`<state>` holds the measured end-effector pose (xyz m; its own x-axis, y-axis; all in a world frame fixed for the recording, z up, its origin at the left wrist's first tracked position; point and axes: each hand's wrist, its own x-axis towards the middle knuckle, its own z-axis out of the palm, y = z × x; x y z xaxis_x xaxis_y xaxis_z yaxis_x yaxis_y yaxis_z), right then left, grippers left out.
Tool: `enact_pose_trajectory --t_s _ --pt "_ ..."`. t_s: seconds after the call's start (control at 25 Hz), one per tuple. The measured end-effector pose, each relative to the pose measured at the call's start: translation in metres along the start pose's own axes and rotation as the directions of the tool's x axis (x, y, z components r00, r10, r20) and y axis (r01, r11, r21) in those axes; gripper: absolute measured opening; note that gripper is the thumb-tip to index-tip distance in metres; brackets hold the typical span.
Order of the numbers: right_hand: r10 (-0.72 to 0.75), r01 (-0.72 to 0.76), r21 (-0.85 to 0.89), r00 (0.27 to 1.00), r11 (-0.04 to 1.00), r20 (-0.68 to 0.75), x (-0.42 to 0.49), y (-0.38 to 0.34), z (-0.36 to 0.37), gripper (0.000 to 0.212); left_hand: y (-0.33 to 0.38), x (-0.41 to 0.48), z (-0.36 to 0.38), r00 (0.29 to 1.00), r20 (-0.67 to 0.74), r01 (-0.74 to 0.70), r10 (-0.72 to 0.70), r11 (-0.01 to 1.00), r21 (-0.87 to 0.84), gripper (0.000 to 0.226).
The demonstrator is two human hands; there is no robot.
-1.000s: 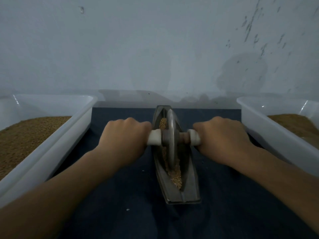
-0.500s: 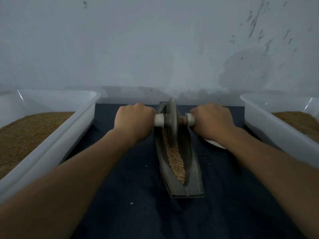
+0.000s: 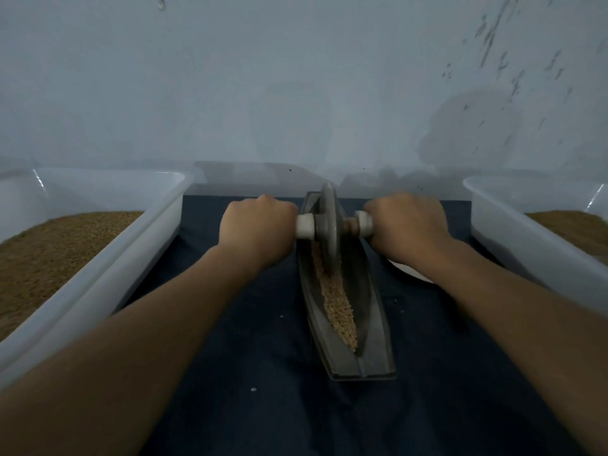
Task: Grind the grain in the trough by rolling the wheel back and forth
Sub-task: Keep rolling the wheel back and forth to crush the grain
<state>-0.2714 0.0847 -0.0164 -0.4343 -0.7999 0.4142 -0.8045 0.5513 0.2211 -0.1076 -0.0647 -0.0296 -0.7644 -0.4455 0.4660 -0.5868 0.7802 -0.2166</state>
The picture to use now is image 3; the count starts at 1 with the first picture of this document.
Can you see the person's right hand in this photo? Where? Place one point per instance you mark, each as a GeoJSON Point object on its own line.
{"type": "Point", "coordinates": [408, 228]}

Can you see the person's left hand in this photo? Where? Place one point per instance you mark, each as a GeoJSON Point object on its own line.
{"type": "Point", "coordinates": [256, 228]}

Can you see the small ground grain portion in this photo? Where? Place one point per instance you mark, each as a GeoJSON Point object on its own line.
{"type": "Point", "coordinates": [337, 304]}

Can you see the white plastic tray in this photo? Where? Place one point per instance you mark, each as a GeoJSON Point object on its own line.
{"type": "Point", "coordinates": [104, 261]}
{"type": "Point", "coordinates": [530, 249]}

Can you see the boat-shaped metal grinding trough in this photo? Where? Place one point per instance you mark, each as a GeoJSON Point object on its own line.
{"type": "Point", "coordinates": [375, 351]}

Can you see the person's left forearm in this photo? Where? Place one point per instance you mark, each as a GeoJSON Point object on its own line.
{"type": "Point", "coordinates": [109, 361]}

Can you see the person's right forearm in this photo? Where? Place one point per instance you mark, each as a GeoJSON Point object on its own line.
{"type": "Point", "coordinates": [527, 342]}

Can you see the white round plate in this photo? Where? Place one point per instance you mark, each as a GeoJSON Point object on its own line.
{"type": "Point", "coordinates": [410, 272]}

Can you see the dark blue tablecloth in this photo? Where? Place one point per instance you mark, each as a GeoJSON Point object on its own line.
{"type": "Point", "coordinates": [256, 394]}

